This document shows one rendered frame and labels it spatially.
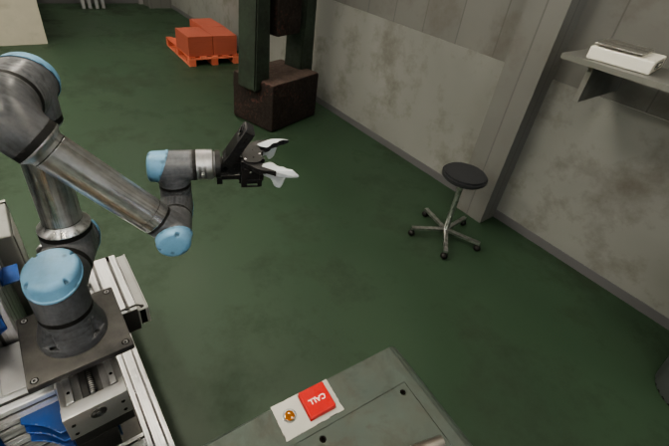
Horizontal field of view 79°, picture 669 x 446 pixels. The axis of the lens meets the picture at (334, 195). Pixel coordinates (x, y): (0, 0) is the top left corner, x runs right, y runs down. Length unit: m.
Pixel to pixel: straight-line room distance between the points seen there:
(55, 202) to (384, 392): 0.85
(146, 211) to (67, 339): 0.39
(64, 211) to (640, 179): 3.27
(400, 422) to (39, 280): 0.83
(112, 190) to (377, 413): 0.71
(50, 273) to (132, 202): 0.26
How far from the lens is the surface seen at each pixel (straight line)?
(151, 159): 1.03
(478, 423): 2.57
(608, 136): 3.45
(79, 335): 1.18
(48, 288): 1.08
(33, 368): 1.23
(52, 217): 1.14
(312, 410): 0.94
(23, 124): 0.88
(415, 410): 1.00
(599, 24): 3.44
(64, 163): 0.90
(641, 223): 3.54
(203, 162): 1.02
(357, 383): 1.00
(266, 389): 2.41
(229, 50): 6.89
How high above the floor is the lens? 2.10
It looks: 34 degrees down
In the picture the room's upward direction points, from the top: 8 degrees clockwise
